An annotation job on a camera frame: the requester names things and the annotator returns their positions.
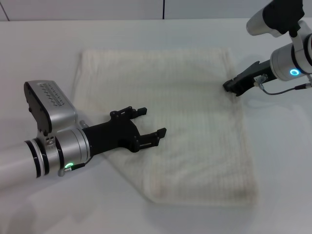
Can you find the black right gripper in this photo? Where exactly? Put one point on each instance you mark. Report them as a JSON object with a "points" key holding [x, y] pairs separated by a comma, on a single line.
{"points": [[264, 72]]}

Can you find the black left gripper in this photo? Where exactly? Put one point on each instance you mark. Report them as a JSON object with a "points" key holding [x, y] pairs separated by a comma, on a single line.
{"points": [[109, 136]]}

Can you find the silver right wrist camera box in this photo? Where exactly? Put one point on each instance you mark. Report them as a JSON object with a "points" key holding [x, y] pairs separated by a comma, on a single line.
{"points": [[258, 19]]}

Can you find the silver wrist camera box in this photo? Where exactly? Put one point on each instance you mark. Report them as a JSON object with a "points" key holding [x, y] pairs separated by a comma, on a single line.
{"points": [[58, 102], [258, 19]]}

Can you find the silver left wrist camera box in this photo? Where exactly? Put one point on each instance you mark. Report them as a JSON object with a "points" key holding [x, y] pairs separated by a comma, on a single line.
{"points": [[58, 102]]}

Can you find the white ribbed towel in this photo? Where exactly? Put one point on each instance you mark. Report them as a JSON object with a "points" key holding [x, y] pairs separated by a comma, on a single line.
{"points": [[190, 136]]}

